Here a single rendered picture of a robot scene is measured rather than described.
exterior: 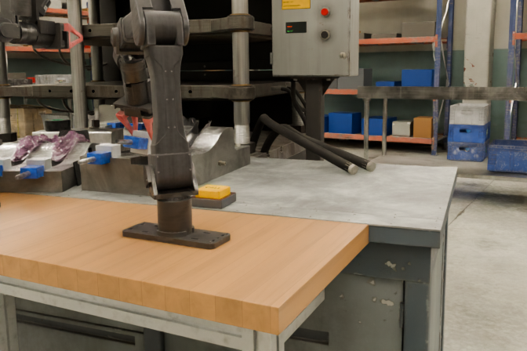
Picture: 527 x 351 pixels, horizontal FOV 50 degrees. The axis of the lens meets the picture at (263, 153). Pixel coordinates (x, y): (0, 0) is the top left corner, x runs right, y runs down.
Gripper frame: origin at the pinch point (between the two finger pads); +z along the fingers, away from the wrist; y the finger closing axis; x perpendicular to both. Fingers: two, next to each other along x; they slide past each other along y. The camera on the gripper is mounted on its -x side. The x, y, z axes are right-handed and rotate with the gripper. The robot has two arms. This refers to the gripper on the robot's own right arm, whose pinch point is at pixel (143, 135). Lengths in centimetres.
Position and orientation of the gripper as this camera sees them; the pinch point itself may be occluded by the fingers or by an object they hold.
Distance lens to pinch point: 140.4
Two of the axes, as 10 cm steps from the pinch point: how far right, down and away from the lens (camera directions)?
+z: 0.4, 8.7, 4.9
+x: -3.8, 4.7, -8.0
